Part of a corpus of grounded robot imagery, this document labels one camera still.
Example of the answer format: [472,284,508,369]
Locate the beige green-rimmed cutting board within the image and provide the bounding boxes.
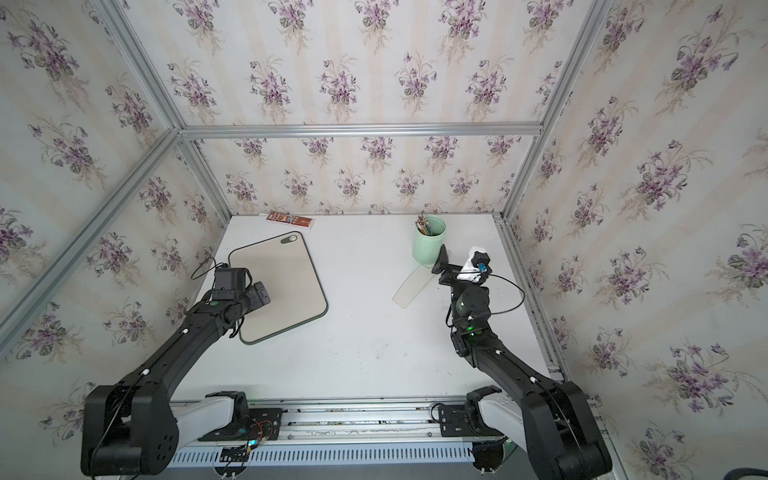
[228,231,329,345]

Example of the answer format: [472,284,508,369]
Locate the red rectangular box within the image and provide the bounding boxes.
[267,211,314,228]

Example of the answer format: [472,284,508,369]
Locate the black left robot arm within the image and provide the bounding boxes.
[80,282,270,477]

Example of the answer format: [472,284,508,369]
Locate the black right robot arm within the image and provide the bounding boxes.
[432,247,613,479]

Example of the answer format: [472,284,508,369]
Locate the mint green pencil cup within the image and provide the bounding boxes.
[412,215,447,266]

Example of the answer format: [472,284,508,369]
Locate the coloured pencils in cup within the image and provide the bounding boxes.
[416,215,431,236]

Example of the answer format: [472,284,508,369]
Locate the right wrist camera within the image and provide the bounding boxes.
[457,246,492,285]

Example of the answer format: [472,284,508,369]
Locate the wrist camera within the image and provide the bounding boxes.
[457,246,492,285]
[212,266,252,298]

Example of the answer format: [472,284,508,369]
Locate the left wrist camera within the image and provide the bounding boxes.
[212,266,252,298]

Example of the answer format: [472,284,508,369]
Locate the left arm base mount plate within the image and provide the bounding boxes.
[199,408,283,442]

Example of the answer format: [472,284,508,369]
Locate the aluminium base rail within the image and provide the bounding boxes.
[170,396,527,473]

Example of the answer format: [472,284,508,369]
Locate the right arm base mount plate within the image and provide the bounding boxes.
[430,403,502,438]

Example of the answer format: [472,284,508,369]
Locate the aluminium frame profiles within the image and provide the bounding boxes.
[1,1,611,353]

